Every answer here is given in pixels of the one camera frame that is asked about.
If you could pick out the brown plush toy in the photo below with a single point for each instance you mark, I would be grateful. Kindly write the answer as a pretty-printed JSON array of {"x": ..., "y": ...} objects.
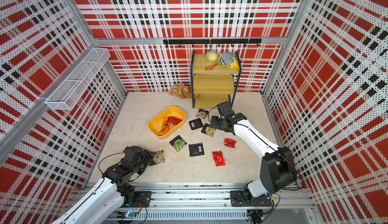
[{"x": 182, "y": 91}]

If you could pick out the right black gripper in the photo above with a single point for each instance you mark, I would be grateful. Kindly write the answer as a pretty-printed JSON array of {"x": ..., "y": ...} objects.
[{"x": 214, "y": 122}]

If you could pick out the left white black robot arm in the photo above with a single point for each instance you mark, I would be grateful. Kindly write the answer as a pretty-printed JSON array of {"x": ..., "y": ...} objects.
[{"x": 112, "y": 190}]

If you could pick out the black green label tea bag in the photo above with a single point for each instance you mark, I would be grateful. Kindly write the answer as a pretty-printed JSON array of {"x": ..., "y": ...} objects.
[{"x": 178, "y": 143}]

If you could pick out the white wire mesh basket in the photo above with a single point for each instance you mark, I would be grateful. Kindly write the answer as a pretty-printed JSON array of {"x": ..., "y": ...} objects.
[{"x": 69, "y": 92}]

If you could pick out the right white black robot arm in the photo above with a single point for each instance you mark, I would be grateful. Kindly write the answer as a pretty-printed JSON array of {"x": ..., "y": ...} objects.
[{"x": 277, "y": 170}]

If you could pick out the orange tea bag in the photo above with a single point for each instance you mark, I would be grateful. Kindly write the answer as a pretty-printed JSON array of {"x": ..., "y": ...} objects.
[{"x": 165, "y": 127}]

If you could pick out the black beige label tea bag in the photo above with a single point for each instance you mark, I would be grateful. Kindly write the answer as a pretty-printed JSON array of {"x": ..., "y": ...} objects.
[{"x": 158, "y": 157}]

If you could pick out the wooden black frame shelf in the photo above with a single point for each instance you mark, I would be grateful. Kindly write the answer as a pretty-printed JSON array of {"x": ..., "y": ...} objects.
[{"x": 213, "y": 87}]

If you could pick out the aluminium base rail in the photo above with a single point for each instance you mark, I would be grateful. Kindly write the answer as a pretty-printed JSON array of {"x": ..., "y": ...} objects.
[{"x": 212, "y": 201}]

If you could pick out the red tea bag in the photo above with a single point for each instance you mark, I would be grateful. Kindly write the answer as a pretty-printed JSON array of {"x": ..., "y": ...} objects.
[
  {"x": 229, "y": 143},
  {"x": 218, "y": 158},
  {"x": 174, "y": 121}
]

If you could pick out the yellow plastic storage box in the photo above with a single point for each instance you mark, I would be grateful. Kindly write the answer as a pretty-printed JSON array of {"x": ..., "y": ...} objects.
[{"x": 155, "y": 124}]

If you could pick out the orange ring toy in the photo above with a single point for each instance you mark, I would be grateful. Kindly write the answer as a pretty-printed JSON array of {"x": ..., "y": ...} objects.
[{"x": 211, "y": 67}]

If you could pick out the grey plush toy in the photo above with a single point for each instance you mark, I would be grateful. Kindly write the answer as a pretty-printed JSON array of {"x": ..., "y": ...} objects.
[{"x": 228, "y": 59}]

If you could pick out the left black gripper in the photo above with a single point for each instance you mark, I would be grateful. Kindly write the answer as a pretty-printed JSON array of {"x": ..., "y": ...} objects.
[{"x": 148, "y": 156}]

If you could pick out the small brown tea bag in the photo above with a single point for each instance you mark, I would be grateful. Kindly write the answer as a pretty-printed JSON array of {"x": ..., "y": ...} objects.
[{"x": 202, "y": 113}]

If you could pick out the black gold label tea bag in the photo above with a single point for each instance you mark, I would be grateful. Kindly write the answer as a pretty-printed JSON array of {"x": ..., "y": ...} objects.
[{"x": 207, "y": 130}]

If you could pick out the green circuit board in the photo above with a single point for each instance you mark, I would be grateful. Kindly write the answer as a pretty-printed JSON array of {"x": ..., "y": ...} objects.
[{"x": 126, "y": 215}]

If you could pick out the black hook rail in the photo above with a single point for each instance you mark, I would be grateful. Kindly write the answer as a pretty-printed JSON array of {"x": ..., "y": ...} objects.
[{"x": 180, "y": 42}]

